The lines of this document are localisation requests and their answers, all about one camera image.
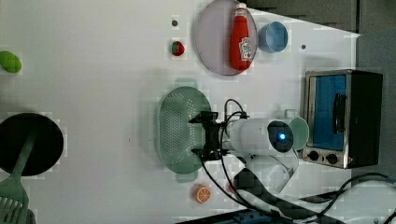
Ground green mug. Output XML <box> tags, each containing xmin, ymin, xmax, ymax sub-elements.
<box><xmin>283</xmin><ymin>109</ymin><xmax>309</xmax><ymax>150</ymax></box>

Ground blue cup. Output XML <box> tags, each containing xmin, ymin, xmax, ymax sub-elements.
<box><xmin>258</xmin><ymin>21</ymin><xmax>289</xmax><ymax>53</ymax></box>

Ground green spatula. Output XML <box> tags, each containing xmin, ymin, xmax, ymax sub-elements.
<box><xmin>0</xmin><ymin>134</ymin><xmax>36</xmax><ymax>224</ymax></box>

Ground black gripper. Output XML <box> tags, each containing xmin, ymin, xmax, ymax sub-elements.
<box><xmin>190</xmin><ymin>111</ymin><xmax>228</xmax><ymax>161</ymax></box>

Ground green toy lime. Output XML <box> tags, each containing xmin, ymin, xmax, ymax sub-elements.
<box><xmin>0</xmin><ymin>51</ymin><xmax>21</xmax><ymax>73</ymax></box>

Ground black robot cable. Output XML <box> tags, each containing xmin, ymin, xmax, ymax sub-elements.
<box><xmin>199</xmin><ymin>98</ymin><xmax>396</xmax><ymax>224</ymax></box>

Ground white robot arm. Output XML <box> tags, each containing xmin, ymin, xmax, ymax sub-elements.
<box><xmin>191</xmin><ymin>111</ymin><xmax>298</xmax><ymax>193</ymax></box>

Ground red toy tomato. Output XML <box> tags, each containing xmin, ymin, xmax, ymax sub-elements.
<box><xmin>171</xmin><ymin>41</ymin><xmax>185</xmax><ymax>57</ymax></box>

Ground green plastic strainer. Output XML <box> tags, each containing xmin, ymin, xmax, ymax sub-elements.
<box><xmin>156</xmin><ymin>78</ymin><xmax>211</xmax><ymax>183</ymax></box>

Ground black toaster oven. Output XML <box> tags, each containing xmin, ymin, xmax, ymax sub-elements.
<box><xmin>302</xmin><ymin>69</ymin><xmax>383</xmax><ymax>169</ymax></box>

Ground red ketchup bottle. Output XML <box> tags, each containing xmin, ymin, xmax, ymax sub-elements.
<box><xmin>229</xmin><ymin>3</ymin><xmax>252</xmax><ymax>71</ymax></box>

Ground orange slice toy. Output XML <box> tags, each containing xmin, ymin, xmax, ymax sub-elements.
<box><xmin>193</xmin><ymin>185</ymin><xmax>211</xmax><ymax>203</ymax></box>

